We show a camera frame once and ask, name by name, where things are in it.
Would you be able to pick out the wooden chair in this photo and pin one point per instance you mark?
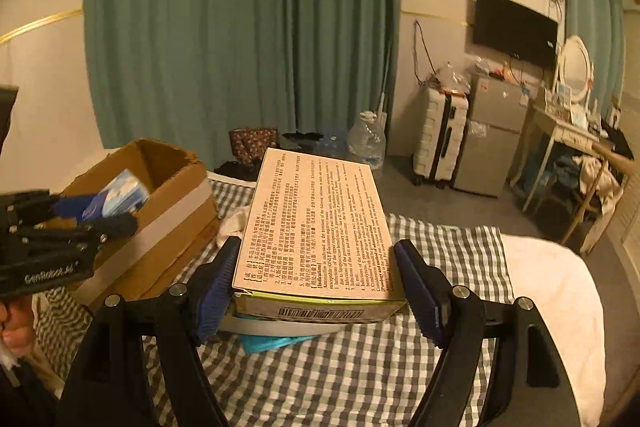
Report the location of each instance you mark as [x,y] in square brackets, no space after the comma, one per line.
[580,212]

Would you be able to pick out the white tissue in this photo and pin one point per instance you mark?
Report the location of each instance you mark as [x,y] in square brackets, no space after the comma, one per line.
[7,359]

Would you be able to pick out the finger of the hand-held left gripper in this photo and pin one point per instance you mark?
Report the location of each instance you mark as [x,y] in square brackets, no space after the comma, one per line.
[117,226]
[75,207]

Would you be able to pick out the dark clothes pile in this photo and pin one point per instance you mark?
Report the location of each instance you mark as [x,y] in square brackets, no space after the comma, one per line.
[235,169]

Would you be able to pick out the pale clothes on chair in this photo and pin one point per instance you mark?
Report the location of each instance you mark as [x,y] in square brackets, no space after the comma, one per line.
[600,182]

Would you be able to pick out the white suitcase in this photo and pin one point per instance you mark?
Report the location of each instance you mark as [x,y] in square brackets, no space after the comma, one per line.
[435,132]

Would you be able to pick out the white bed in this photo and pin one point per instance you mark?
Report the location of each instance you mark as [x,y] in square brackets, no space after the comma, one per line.
[550,307]

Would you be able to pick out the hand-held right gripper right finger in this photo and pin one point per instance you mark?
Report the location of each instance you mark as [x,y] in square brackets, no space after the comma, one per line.
[420,292]

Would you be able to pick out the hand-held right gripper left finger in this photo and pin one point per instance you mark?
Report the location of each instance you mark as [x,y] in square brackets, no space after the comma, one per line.
[215,292]

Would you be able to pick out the person's left hand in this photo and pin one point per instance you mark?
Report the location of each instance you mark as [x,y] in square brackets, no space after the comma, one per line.
[17,332]

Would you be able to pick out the narrow green curtain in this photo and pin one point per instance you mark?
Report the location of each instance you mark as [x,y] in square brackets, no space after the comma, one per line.
[600,32]

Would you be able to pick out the blue white packet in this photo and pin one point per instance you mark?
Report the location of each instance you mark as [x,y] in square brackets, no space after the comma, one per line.
[125,197]

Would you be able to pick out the white stick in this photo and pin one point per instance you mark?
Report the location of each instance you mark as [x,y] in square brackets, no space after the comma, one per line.
[382,102]

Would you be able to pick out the white lace cloth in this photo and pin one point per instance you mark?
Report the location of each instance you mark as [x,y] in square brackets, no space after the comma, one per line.
[235,222]

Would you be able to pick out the checked blanket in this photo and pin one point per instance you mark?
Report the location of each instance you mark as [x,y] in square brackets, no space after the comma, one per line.
[325,382]

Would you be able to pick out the large clear water bottle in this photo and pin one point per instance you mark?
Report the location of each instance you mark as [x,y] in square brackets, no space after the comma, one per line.
[367,142]

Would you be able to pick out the wide green curtain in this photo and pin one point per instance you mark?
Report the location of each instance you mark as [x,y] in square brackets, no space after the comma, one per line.
[225,32]

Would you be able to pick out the pack of small water bottles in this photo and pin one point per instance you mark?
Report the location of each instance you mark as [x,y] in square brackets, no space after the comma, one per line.
[332,144]

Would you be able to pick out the clutter on fridge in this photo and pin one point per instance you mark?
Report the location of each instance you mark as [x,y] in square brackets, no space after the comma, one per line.
[500,71]

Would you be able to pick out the clear plastic bags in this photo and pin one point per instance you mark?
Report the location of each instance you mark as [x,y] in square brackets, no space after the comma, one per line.
[450,79]

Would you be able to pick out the white oval mirror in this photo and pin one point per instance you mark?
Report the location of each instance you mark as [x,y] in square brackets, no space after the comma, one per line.
[574,62]

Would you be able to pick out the white dressing table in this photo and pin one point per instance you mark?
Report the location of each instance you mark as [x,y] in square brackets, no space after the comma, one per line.
[550,122]

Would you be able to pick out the teal foil packet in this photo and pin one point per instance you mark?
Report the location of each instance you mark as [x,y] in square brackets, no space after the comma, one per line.
[270,343]

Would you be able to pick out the black wall television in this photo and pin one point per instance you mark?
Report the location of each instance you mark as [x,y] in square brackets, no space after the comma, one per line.
[515,27]

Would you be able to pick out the brown floral bag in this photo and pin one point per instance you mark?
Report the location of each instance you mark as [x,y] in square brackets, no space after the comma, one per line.
[252,144]

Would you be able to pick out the tan printed medicine box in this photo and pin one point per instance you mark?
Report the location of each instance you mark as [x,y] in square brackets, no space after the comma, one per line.
[310,232]

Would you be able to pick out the brown cardboard box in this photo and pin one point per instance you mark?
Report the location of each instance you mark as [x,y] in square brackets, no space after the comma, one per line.
[192,179]

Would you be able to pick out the white louvred door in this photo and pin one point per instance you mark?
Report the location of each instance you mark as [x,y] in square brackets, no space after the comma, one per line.
[622,227]

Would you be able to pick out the silver mini fridge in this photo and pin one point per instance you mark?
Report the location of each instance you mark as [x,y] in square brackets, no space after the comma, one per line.
[495,132]

